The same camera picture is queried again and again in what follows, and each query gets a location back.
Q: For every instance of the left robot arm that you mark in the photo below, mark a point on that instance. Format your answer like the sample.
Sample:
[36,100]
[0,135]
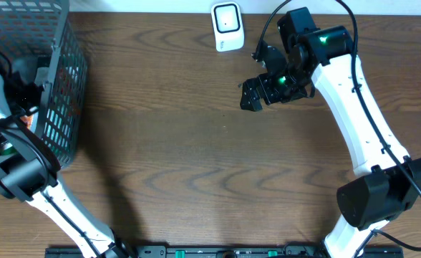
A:
[32,175]

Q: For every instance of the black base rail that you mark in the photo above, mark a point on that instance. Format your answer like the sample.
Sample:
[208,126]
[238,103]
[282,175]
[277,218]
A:
[290,250]

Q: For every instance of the white barcode scanner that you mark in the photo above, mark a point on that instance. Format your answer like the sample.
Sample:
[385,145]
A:
[227,26]

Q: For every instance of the green 3M gloves package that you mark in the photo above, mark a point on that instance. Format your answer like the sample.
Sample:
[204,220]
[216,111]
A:
[64,103]

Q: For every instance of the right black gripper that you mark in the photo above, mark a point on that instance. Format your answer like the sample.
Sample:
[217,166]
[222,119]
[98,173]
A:
[249,87]

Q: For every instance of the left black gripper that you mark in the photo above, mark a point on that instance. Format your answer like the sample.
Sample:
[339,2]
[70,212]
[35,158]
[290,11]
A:
[34,92]

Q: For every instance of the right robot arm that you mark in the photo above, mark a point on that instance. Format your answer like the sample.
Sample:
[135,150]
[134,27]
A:
[387,180]

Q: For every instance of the orange Kleenex tissue pack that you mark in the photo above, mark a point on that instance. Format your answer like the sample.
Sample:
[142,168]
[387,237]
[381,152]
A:
[30,121]

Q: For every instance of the grey plastic mesh basket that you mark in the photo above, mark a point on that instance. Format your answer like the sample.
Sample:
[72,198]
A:
[40,29]

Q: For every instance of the green-lid seasoning jar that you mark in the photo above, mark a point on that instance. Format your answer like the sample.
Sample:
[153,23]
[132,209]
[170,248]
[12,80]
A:
[7,149]

